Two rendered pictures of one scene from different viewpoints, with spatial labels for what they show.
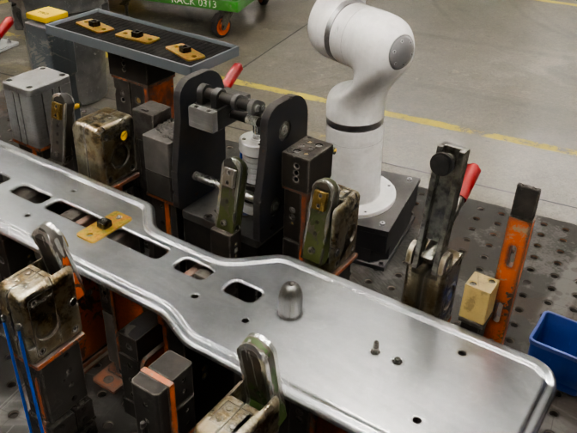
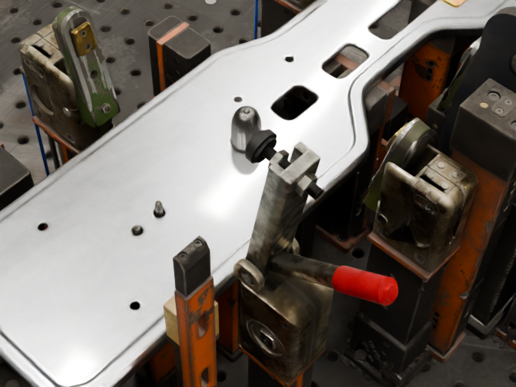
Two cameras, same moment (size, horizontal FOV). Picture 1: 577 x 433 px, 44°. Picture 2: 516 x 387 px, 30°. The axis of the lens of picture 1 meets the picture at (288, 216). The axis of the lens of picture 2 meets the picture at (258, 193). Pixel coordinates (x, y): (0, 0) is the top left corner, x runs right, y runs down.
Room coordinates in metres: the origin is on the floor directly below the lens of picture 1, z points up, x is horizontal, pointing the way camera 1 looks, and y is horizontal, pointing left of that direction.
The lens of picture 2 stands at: (0.83, -0.65, 1.76)
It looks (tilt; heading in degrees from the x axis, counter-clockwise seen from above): 53 degrees down; 98
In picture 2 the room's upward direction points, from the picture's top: 2 degrees clockwise
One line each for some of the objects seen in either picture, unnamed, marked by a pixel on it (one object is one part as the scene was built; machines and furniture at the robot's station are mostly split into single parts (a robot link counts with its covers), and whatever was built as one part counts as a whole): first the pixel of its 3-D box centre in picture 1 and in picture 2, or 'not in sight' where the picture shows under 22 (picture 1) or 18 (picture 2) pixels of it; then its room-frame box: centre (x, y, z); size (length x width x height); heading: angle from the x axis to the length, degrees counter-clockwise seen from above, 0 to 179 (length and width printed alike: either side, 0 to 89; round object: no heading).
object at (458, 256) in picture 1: (419, 350); (279, 374); (0.79, -0.20, 0.88); 0.07 x 0.06 x 0.35; 147
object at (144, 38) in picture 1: (136, 34); not in sight; (1.31, 0.30, 1.17); 0.08 x 0.04 x 0.01; 61
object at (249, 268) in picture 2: (445, 262); (249, 274); (0.76, -0.21, 1.06); 0.03 x 0.01 x 0.03; 147
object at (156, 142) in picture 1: (179, 224); not in sight; (1.09, 0.20, 0.89); 0.13 x 0.11 x 0.38; 147
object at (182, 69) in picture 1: (140, 39); not in sight; (1.31, 0.29, 1.16); 0.37 x 0.14 x 0.02; 57
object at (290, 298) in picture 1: (290, 301); (246, 130); (0.72, -0.01, 1.02); 0.03 x 0.03 x 0.07
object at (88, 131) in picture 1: (112, 211); not in sight; (1.12, 0.33, 0.89); 0.13 x 0.11 x 0.38; 147
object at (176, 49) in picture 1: (185, 49); not in sight; (1.24, 0.20, 1.17); 0.08 x 0.04 x 0.01; 39
